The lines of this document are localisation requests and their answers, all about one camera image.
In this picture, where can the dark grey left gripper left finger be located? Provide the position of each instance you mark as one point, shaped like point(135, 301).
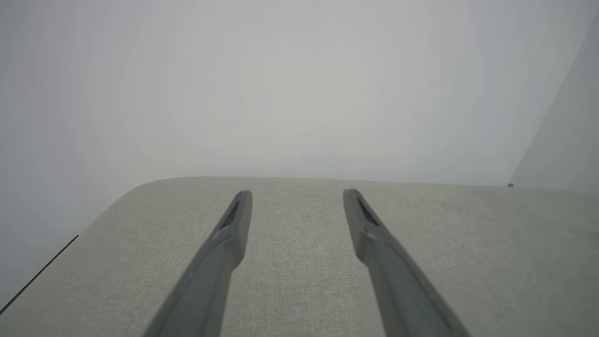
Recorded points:
point(210, 281)

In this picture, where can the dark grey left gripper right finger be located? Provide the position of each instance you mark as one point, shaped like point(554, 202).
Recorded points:
point(398, 290)

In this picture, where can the grey fabric sofa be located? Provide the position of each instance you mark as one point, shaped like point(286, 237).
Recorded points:
point(299, 262)

